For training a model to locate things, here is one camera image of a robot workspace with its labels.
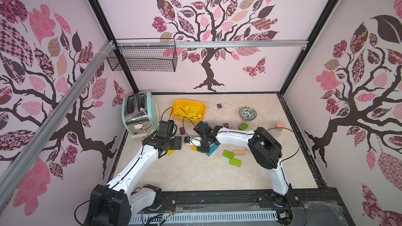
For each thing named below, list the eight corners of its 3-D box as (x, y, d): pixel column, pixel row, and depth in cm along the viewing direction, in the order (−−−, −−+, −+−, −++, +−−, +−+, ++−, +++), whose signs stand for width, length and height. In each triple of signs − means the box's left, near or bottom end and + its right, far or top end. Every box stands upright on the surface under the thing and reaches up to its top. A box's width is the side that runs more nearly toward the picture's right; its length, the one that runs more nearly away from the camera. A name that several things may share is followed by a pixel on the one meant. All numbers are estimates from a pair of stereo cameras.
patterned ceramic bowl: (239, 120, 106) (240, 117, 103) (238, 110, 112) (239, 106, 108) (256, 120, 106) (257, 117, 103) (253, 110, 112) (255, 106, 108)
